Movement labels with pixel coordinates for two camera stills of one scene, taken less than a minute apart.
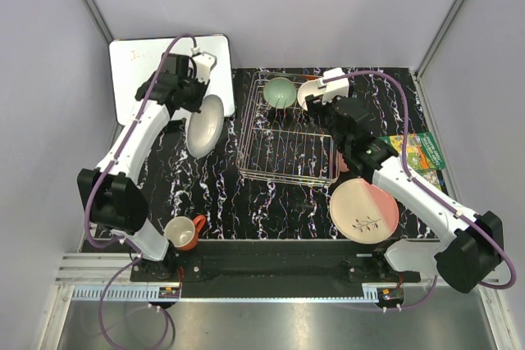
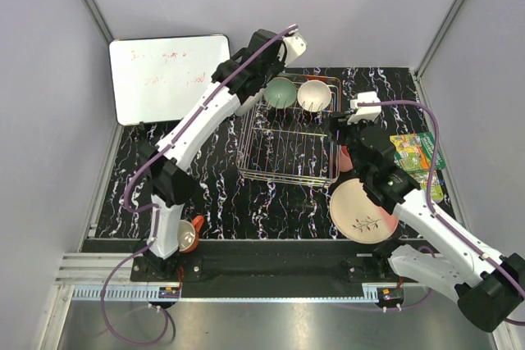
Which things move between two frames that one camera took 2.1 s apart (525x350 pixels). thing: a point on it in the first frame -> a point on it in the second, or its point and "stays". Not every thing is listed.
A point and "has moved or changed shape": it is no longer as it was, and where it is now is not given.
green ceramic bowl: (280, 93) stays
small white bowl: (309, 88) stays
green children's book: (423, 159) stays
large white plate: (203, 129) has moved or changed shape
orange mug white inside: (182, 231) stays
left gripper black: (202, 88) -> (280, 65)
